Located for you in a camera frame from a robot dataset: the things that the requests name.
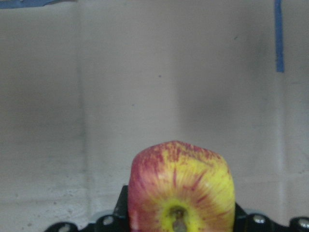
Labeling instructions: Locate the yellow-red apple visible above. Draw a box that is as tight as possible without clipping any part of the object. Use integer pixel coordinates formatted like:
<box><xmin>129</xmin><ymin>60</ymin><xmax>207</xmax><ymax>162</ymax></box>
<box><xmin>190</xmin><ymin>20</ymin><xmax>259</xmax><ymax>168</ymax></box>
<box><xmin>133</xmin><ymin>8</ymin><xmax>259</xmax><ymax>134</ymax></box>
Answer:
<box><xmin>127</xmin><ymin>141</ymin><xmax>236</xmax><ymax>232</ymax></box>

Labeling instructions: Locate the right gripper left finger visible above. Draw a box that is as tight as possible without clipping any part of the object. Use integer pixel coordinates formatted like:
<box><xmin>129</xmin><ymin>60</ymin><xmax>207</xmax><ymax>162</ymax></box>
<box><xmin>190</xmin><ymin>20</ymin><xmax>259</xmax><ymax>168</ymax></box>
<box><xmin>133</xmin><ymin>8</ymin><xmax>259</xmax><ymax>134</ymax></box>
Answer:
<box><xmin>113</xmin><ymin>185</ymin><xmax>129</xmax><ymax>232</ymax></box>

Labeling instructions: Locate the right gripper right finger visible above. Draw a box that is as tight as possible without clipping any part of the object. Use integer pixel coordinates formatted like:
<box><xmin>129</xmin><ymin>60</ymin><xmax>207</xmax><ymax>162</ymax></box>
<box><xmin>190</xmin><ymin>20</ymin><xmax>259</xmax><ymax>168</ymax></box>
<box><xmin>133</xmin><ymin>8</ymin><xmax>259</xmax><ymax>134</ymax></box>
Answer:
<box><xmin>233</xmin><ymin>203</ymin><xmax>248</xmax><ymax>232</ymax></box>

